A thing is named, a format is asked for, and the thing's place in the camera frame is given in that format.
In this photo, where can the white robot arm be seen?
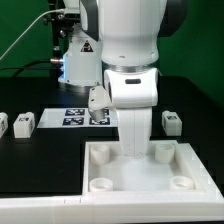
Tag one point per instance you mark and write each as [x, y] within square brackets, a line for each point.
[113, 53]

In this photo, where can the white square tabletop part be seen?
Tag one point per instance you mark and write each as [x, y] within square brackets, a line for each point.
[168, 172]

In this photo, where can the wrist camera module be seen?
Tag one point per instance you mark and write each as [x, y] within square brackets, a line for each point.
[99, 99]

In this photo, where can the white L-shaped obstacle fence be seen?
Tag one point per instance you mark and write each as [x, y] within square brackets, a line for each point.
[71, 210]

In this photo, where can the white marker sheet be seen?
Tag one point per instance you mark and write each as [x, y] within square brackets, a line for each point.
[74, 118]

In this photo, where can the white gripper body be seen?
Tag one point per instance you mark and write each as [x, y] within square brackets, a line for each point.
[133, 96]

